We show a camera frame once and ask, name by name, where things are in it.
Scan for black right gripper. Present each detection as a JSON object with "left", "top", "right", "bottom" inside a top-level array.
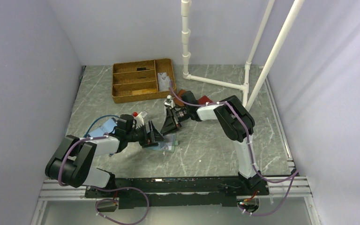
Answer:
[{"left": 160, "top": 107, "right": 190, "bottom": 136}]

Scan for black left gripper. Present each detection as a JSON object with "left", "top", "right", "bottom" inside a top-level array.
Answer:
[{"left": 126, "top": 120, "right": 166, "bottom": 148}]

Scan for green card holder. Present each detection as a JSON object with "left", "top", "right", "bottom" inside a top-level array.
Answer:
[{"left": 145, "top": 134, "right": 179, "bottom": 152}]

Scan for orange credit card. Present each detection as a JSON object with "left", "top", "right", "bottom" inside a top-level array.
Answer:
[{"left": 141, "top": 89, "right": 158, "bottom": 94}]

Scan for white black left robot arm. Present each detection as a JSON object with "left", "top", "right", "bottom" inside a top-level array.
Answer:
[{"left": 45, "top": 114, "right": 165, "bottom": 197}]

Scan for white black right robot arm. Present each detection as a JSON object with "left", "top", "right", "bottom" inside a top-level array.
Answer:
[{"left": 161, "top": 91, "right": 261, "bottom": 195}]

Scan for brown leather card holder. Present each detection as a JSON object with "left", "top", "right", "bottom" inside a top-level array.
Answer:
[{"left": 173, "top": 89, "right": 195, "bottom": 106}]

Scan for red leather card holder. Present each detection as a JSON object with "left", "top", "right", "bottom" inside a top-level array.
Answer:
[{"left": 198, "top": 95, "right": 213, "bottom": 105}]

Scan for light blue card holder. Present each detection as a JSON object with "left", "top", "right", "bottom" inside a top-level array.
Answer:
[{"left": 87, "top": 119, "right": 119, "bottom": 156}]

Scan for woven wicker tray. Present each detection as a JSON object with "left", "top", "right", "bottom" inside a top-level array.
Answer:
[{"left": 112, "top": 58, "right": 177, "bottom": 104}]

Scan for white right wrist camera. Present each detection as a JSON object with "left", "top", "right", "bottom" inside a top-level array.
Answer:
[{"left": 164, "top": 95, "right": 176, "bottom": 109}]

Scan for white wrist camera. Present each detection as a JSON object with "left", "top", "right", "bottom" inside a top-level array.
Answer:
[
  {"left": 132, "top": 111, "right": 148, "bottom": 128},
  {"left": 164, "top": 95, "right": 176, "bottom": 109}
]

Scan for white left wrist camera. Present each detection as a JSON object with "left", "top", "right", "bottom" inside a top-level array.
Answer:
[{"left": 132, "top": 111, "right": 148, "bottom": 128}]

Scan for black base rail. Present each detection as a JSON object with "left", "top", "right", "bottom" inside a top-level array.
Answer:
[{"left": 85, "top": 175, "right": 270, "bottom": 209}]

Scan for white pvc pipe frame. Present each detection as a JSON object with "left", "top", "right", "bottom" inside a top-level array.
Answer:
[{"left": 180, "top": 0, "right": 306, "bottom": 111}]

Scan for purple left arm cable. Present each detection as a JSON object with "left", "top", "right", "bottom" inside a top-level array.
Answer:
[{"left": 57, "top": 133, "right": 150, "bottom": 225}]

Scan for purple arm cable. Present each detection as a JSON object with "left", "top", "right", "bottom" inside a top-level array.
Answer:
[
  {"left": 57, "top": 133, "right": 150, "bottom": 225},
  {"left": 168, "top": 79, "right": 299, "bottom": 217}
]

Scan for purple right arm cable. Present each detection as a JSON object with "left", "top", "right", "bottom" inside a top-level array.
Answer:
[{"left": 168, "top": 79, "right": 299, "bottom": 217}]

